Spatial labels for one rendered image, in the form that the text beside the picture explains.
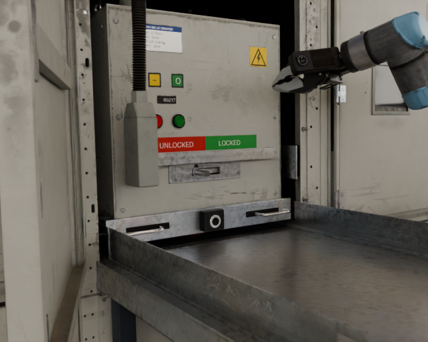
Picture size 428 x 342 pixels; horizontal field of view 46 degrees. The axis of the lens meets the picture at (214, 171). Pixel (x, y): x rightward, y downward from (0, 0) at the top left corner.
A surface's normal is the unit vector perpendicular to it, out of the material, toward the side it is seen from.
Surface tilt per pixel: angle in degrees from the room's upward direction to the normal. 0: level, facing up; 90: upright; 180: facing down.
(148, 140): 90
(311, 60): 75
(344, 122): 90
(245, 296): 90
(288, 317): 90
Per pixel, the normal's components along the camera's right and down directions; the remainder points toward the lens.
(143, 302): -0.83, 0.07
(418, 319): -0.02, -1.00
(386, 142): 0.55, 0.06
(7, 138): 0.19, 0.08
